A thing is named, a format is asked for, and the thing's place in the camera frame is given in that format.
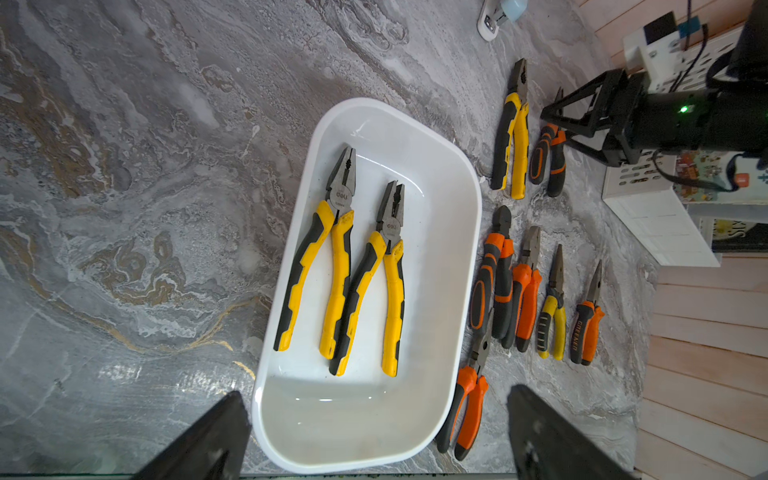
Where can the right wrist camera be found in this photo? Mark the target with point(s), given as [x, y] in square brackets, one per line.
[658, 49]

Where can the yellow black combination pliers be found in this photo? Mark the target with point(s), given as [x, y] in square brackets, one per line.
[511, 146]

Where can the orange black small pliers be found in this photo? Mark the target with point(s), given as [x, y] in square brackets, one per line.
[548, 156]

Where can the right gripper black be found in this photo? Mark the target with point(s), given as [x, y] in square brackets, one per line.
[614, 118]

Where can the white plastic storage box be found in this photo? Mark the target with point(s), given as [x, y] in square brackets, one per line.
[308, 421]

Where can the orange long nose pliers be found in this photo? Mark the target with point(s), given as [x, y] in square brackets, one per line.
[464, 417]

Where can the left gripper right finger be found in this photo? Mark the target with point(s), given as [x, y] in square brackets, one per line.
[545, 445]

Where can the white file organizer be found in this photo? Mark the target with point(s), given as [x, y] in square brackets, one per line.
[676, 233]

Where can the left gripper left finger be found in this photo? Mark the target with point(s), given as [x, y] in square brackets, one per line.
[212, 448]

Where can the illustrated history book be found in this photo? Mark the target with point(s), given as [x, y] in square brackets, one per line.
[712, 166]

